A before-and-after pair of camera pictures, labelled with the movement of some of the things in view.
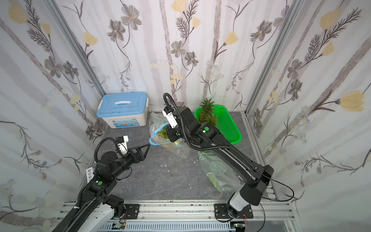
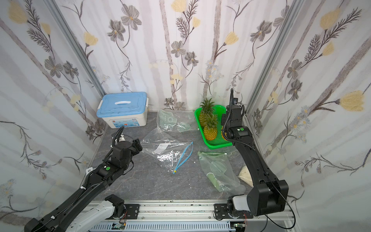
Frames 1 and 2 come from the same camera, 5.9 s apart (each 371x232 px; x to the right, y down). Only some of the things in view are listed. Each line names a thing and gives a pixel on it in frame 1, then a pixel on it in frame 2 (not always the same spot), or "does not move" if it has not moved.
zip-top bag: (224, 176) does not move
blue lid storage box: (123, 109) does not move
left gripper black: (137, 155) -> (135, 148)
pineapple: (164, 132) -> (225, 133)
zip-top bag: (158, 125) -> (167, 152)
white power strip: (90, 174) does not move
